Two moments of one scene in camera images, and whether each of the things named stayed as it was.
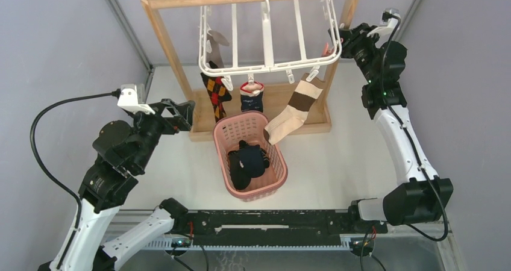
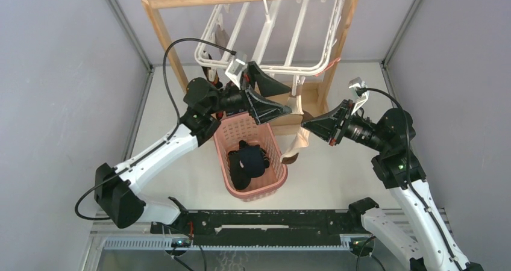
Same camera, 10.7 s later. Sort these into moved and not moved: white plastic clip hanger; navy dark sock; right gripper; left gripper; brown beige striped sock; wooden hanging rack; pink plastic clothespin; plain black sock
Moved: white plastic clip hanger; brown beige striped sock; right gripper; pink plastic clothespin; left gripper
Not moved: plain black sock; navy dark sock; wooden hanging rack
